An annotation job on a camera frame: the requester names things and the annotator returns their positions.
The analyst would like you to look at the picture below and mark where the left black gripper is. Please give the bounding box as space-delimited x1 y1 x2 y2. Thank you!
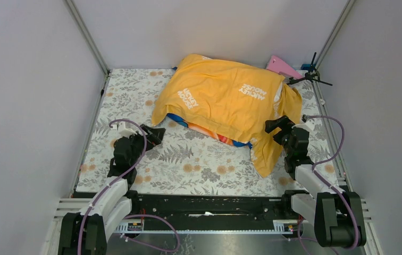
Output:
123 124 164 166

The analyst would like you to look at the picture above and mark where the yellow Mickey Mouse pillowcase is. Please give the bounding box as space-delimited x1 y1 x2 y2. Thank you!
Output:
151 54 303 177

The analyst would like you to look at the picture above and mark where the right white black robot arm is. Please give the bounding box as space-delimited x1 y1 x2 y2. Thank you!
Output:
265 115 366 249

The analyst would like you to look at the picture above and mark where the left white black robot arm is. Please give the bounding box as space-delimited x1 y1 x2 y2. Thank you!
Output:
57 120 166 254

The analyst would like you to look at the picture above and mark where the floral patterned table mat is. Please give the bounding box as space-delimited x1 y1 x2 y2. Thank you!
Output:
76 68 340 197

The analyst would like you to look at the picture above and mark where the black tripod stand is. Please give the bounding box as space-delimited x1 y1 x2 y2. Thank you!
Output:
287 52 333 86

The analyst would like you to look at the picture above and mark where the pink plastic wedge block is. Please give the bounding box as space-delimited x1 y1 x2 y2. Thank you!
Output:
266 55 303 79

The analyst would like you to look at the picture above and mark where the blue clamp block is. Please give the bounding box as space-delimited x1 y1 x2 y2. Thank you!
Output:
300 64 315 72

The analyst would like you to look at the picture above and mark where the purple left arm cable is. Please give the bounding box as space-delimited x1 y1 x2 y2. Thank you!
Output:
78 118 181 255

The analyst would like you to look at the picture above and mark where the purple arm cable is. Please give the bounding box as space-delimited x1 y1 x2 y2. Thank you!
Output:
78 118 181 255
297 114 360 255

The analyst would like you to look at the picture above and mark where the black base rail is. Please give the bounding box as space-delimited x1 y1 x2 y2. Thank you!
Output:
113 191 301 234

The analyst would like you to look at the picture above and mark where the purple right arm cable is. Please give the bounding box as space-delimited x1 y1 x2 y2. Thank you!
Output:
297 114 360 255

